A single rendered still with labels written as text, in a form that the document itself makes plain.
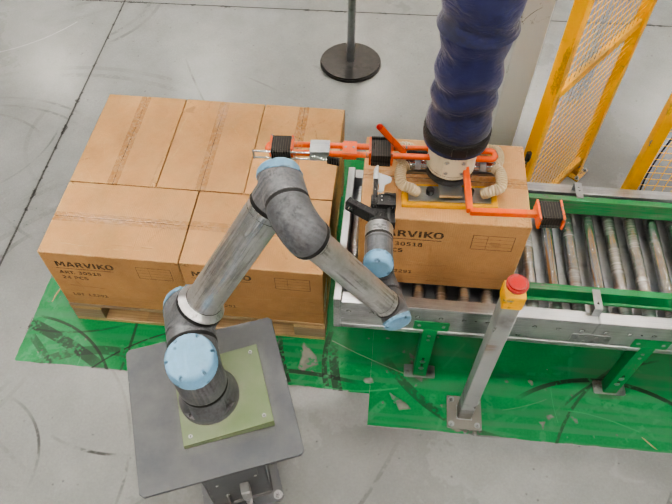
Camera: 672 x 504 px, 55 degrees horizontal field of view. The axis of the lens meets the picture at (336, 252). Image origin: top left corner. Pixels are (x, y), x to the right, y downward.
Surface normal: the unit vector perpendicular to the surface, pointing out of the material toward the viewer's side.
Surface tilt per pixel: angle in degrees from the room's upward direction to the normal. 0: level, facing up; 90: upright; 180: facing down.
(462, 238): 90
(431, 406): 0
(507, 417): 0
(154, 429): 0
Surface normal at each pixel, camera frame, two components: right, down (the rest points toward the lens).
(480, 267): -0.09, 0.81
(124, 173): 0.00, -0.59
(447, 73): -0.78, 0.31
